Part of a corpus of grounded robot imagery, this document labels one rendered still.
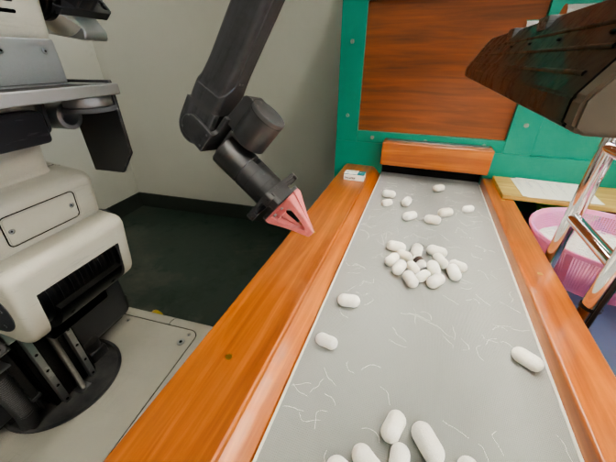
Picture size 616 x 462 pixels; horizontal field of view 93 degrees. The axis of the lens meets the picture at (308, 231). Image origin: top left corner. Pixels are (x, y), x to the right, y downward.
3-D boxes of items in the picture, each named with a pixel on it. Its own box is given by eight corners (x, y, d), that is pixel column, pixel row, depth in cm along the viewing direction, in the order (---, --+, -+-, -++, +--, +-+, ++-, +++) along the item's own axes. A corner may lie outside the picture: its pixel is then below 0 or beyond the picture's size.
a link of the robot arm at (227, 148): (221, 152, 53) (203, 159, 48) (242, 123, 49) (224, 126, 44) (249, 181, 53) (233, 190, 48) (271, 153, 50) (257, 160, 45)
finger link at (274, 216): (332, 212, 53) (295, 173, 52) (319, 230, 47) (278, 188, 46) (308, 232, 57) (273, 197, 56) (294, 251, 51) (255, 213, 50)
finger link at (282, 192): (328, 217, 51) (290, 178, 50) (314, 237, 45) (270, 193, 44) (303, 237, 55) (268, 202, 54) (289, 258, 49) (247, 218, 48)
